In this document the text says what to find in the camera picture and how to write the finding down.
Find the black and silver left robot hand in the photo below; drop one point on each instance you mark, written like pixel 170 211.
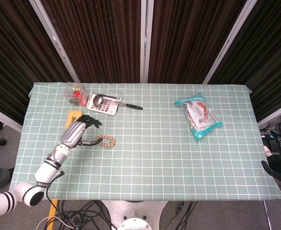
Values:
pixel 73 133

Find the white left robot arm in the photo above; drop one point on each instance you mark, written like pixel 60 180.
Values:
pixel 45 171

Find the yellow block with rectangular hole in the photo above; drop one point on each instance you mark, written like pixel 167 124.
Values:
pixel 73 113

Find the black electronics box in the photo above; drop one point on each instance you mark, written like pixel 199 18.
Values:
pixel 267 141

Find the clear plastic box, red contents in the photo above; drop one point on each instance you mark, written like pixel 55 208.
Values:
pixel 76 94

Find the red white calculator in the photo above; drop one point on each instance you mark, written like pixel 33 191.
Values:
pixel 104 109

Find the metal table leg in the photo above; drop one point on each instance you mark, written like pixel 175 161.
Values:
pixel 267 215

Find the yellow floor strip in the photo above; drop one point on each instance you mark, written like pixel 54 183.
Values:
pixel 53 208

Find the green checked tablecloth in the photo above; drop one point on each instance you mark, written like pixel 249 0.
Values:
pixel 166 155

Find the teal snack bag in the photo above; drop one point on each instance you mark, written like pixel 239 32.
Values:
pixel 198 115

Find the low aluminium partition rail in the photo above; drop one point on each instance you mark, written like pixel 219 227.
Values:
pixel 276 112
pixel 3 117

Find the slanted aluminium partition post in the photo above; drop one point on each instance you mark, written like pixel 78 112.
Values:
pixel 56 43
pixel 228 40

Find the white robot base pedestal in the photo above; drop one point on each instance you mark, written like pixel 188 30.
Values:
pixel 133 213

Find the upright aluminium partition post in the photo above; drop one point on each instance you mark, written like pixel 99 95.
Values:
pixel 145 40

